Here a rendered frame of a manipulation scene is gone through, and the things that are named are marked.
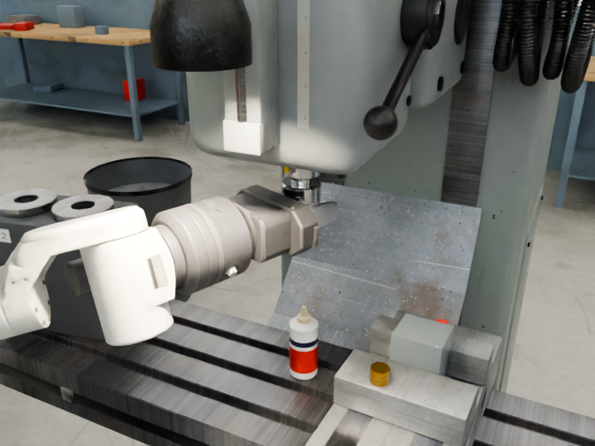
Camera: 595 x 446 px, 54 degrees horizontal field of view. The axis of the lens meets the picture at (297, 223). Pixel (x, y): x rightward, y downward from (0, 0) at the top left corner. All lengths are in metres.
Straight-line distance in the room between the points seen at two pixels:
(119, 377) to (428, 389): 0.44
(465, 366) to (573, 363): 1.96
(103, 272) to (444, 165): 0.64
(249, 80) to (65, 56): 6.52
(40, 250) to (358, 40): 0.33
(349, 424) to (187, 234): 0.28
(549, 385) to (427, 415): 1.90
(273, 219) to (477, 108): 0.47
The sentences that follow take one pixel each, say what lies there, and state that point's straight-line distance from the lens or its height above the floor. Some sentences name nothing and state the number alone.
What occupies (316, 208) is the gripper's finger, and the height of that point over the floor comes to 1.25.
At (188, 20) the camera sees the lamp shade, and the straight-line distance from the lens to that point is 0.42.
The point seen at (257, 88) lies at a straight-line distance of 0.54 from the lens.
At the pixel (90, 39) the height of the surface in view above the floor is 0.87.
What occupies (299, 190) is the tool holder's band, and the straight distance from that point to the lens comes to 0.67.
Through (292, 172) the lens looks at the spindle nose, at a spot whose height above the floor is 1.29.
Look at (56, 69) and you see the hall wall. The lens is 7.19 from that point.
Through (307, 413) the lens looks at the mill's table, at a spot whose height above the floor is 0.97.
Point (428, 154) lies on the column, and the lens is 1.02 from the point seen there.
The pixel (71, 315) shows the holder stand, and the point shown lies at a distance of 0.98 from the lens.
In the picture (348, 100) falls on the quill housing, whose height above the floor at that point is 1.39.
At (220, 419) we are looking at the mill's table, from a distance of 0.81.
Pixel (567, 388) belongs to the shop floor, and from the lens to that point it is 2.57.
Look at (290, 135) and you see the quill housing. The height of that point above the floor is 1.35.
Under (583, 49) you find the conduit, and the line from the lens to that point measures 0.78.
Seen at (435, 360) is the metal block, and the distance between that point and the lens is 0.70.
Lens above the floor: 1.51
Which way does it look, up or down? 24 degrees down
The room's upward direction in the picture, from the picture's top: straight up
